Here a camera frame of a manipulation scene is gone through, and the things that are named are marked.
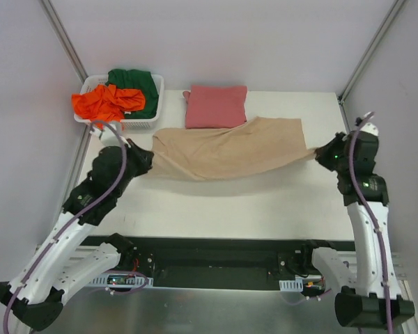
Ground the beige t shirt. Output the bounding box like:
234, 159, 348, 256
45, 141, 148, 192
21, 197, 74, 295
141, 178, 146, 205
148, 117, 314, 181

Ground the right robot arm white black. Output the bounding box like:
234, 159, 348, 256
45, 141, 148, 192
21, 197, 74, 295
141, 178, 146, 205
300, 132, 415, 333

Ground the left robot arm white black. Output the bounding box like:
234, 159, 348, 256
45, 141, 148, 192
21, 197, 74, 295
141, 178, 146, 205
0, 139, 154, 333

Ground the orange t shirt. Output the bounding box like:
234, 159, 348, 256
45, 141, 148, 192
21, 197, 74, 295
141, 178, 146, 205
71, 84, 146, 123

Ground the green t shirt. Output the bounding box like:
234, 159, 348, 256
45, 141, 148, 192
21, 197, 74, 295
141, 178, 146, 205
105, 68, 160, 120

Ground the pink folded t shirt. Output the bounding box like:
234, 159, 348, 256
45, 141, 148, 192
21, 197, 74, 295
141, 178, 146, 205
183, 85, 248, 129

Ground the white plastic basket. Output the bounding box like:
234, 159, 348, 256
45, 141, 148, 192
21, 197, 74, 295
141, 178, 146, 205
71, 69, 164, 129

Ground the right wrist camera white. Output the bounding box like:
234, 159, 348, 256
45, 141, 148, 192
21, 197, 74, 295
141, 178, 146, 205
355, 112, 379, 137

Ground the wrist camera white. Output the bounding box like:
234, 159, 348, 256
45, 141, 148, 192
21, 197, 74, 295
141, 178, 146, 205
90, 122, 125, 146
355, 112, 379, 137

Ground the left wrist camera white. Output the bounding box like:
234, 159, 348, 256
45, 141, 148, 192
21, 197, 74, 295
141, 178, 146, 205
90, 122, 125, 146

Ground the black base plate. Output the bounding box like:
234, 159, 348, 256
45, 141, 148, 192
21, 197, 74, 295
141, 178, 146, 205
86, 236, 339, 289

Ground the left white cable duct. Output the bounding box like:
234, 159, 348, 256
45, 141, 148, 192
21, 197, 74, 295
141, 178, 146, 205
87, 273, 153, 289

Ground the white cable duct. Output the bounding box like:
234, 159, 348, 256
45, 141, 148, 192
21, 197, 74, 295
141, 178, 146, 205
279, 278, 304, 292
87, 273, 153, 289

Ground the left aluminium frame post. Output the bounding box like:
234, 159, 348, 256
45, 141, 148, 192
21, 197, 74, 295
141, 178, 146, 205
39, 0, 88, 83

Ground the aluminium frame post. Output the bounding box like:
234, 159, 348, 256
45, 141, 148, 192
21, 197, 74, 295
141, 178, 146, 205
39, 0, 88, 83
338, 0, 408, 105

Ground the right white cable duct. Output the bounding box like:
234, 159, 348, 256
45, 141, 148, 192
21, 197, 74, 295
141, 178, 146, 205
279, 278, 304, 292

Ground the right aluminium frame post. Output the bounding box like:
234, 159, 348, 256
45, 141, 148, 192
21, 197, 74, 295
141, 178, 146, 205
338, 0, 408, 105

